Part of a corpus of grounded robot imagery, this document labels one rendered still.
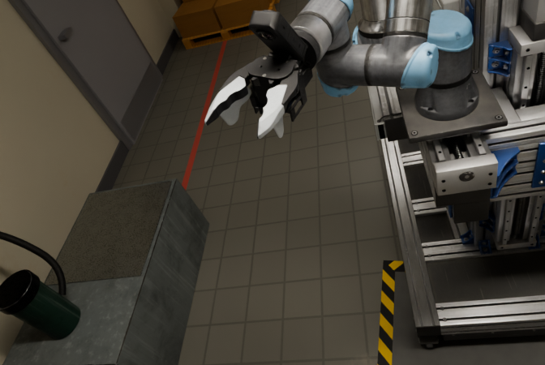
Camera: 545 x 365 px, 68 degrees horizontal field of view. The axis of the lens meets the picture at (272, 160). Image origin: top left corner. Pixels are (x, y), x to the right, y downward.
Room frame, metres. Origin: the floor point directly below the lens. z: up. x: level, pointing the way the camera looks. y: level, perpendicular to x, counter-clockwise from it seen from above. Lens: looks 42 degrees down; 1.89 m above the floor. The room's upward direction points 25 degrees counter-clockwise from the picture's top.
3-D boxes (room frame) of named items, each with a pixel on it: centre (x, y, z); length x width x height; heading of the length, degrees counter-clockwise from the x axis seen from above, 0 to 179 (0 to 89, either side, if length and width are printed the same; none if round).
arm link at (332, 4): (0.66, -0.19, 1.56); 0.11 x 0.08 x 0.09; 134
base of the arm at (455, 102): (0.74, -0.47, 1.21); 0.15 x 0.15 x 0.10
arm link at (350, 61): (0.65, -0.20, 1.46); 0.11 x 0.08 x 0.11; 44
